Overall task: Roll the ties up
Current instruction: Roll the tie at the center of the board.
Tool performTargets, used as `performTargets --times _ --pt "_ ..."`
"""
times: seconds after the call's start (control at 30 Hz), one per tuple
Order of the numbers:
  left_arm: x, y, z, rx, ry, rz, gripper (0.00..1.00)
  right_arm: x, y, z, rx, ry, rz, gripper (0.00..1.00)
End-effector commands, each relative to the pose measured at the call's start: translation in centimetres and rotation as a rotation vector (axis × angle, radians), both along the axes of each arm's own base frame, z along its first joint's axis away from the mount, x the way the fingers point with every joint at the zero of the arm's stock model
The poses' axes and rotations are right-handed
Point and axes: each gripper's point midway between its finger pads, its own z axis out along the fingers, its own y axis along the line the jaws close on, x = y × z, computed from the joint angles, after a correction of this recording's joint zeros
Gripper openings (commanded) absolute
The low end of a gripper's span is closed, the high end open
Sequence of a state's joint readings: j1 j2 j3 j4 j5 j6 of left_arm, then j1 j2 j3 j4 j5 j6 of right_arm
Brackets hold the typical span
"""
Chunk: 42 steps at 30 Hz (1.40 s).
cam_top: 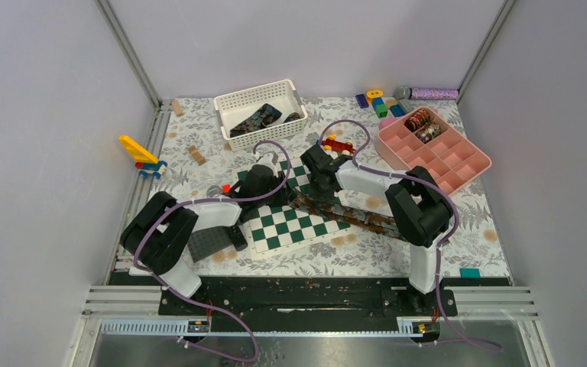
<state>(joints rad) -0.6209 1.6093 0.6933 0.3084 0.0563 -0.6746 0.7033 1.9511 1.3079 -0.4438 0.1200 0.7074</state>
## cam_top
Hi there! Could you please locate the brown floral tie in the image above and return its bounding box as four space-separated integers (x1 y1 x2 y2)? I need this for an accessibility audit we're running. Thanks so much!
289 194 404 239

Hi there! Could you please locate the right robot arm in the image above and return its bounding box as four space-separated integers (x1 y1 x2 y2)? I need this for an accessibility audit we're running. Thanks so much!
292 145 457 315

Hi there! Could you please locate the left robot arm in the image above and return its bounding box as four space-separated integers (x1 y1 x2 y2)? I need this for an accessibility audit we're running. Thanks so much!
120 164 296 314

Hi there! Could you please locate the red toy car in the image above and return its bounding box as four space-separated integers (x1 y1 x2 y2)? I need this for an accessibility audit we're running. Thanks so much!
320 135 355 156

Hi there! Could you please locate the green white chessboard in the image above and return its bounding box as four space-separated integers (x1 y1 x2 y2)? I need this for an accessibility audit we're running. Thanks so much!
238 157 358 261

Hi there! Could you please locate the black microphone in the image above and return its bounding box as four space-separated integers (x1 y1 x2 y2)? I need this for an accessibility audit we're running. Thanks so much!
206 185 248 252

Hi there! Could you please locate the white plastic basket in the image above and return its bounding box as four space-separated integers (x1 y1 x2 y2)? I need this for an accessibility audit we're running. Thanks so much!
213 80 308 151

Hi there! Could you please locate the wooden block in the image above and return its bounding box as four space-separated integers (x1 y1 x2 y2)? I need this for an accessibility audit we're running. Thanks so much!
188 145 206 166
171 99 184 117

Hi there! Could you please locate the dark blue patterned tie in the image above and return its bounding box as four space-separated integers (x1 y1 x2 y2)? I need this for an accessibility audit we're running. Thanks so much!
220 102 308 143

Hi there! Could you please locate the floral table mat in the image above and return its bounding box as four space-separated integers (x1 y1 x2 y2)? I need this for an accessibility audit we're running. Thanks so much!
144 97 511 278

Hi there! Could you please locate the pink cylinder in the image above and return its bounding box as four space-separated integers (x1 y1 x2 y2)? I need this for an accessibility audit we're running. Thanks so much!
378 117 398 129

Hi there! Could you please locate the grey lego baseplate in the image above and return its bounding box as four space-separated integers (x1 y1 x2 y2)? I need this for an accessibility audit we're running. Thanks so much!
186 226 232 263

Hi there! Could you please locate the purple block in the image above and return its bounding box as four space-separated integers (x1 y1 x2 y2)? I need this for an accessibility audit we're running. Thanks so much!
355 94 369 109

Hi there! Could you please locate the green block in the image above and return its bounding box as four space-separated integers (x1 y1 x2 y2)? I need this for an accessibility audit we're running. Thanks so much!
374 104 388 119

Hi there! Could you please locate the blue block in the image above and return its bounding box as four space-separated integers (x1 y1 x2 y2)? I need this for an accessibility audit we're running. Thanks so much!
389 104 407 117

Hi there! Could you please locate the pink compartment tray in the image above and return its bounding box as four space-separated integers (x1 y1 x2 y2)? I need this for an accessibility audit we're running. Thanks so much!
375 106 492 195

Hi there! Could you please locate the brown rolled tie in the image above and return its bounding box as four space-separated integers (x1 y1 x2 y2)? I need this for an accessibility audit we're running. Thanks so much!
414 122 444 144

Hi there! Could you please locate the yellow blue toy crane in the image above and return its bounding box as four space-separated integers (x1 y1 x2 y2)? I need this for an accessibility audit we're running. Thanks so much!
118 135 168 180

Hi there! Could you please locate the red rolled tie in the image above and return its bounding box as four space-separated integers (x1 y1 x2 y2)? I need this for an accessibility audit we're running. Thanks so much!
404 109 431 132

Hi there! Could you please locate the purple glitter microphone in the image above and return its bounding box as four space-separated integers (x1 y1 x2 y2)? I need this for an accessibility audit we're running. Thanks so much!
393 86 459 100

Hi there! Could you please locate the teal block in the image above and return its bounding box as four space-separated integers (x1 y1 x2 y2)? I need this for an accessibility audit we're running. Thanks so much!
459 268 481 279

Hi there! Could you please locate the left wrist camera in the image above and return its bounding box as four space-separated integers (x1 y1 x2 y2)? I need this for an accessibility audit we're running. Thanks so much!
256 151 278 176

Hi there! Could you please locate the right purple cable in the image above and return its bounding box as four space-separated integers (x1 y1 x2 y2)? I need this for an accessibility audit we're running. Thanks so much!
319 119 504 355

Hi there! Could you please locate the purple cable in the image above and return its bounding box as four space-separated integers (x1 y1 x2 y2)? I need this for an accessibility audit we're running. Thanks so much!
319 119 504 355
132 139 294 364

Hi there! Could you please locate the yellow ring block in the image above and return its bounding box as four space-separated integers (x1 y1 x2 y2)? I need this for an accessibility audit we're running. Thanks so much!
365 89 384 100

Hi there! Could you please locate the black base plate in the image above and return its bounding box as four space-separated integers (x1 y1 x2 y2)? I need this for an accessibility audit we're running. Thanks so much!
109 272 512 333

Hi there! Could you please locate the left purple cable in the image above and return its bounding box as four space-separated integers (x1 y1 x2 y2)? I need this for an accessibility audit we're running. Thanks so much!
132 139 294 364

